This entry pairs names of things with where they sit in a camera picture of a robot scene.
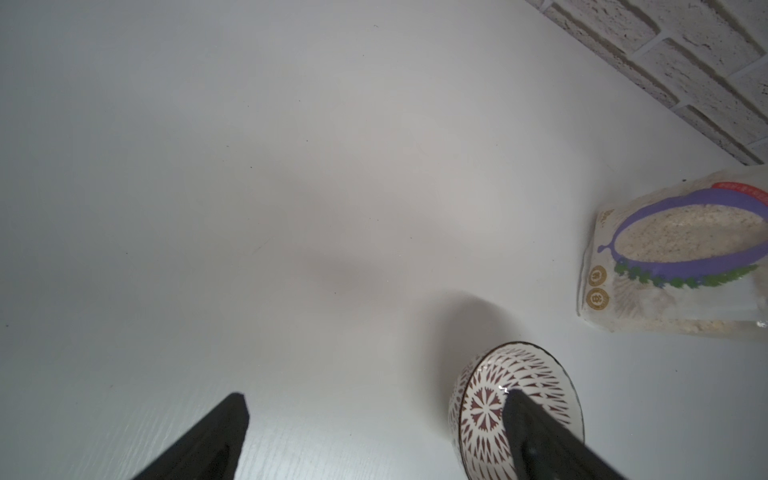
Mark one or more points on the patterned ceramic breakfast bowl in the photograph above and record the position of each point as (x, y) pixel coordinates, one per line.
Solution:
(492, 391)

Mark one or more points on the clear oats bag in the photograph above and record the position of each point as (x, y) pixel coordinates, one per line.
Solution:
(688, 259)

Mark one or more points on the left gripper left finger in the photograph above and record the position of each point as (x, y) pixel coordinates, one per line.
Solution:
(209, 450)

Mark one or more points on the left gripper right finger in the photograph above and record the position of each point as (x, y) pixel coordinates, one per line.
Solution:
(542, 448)

